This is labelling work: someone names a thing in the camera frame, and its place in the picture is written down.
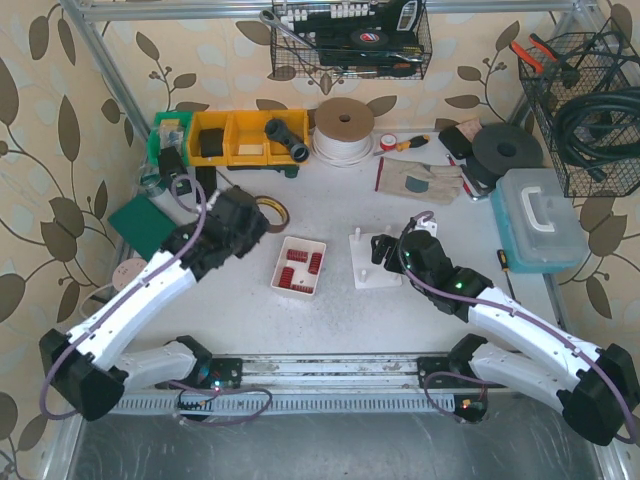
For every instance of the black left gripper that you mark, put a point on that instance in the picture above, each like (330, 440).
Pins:
(251, 226)

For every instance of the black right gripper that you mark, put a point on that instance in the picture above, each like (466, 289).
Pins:
(392, 251)

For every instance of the brown tape roll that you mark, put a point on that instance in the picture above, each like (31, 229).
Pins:
(279, 219)

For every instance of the red large spring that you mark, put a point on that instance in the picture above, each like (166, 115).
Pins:
(286, 278)

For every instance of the white parts tray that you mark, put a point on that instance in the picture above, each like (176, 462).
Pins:
(304, 286)

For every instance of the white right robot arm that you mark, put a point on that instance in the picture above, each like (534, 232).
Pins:
(595, 389)

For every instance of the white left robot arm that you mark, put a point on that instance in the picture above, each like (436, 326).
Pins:
(88, 365)

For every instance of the red spring in tray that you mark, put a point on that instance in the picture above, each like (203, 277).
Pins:
(297, 255)
(315, 263)

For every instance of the black aluminium extrusion profile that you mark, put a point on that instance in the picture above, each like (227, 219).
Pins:
(207, 178)

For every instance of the beige work glove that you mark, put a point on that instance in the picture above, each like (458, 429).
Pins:
(439, 184)

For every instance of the black box in bin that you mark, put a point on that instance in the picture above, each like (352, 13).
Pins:
(211, 142)

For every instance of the yellow storage bin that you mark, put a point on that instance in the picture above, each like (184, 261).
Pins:
(245, 143)

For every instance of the black green battery box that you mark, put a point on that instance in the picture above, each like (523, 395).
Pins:
(171, 166)

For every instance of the clear glass jar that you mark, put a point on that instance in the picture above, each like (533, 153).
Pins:
(150, 182)

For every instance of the small black screwdriver right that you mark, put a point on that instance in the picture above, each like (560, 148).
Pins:
(501, 255)

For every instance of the black pipe fitting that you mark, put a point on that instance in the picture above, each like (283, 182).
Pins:
(277, 131)

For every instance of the red white tape roll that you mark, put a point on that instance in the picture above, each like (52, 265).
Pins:
(388, 142)

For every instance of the yellow black small screwdriver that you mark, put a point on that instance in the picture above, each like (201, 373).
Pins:
(414, 142)

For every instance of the green storage bin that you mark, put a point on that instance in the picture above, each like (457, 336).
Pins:
(169, 129)

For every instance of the round beige power socket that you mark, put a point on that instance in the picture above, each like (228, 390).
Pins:
(127, 271)

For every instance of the black sanding block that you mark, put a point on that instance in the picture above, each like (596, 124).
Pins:
(456, 143)

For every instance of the black rubber disc spool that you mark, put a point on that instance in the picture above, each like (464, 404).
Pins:
(499, 147)

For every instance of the clear teal toolbox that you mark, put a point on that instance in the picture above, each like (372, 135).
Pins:
(538, 227)

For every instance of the black electrical tape roll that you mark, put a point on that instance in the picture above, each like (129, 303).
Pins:
(369, 39)

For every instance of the red handled tool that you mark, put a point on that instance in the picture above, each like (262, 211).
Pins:
(474, 190)

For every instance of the white cable spool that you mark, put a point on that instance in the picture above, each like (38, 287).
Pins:
(343, 133)

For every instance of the black wire basket centre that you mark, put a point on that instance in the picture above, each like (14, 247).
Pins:
(311, 40)

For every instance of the black wire basket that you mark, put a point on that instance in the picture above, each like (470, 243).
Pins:
(311, 40)
(588, 112)

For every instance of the orange handled pliers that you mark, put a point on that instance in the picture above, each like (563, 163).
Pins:
(539, 47)

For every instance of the black wire basket right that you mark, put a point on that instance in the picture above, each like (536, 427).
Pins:
(588, 112)

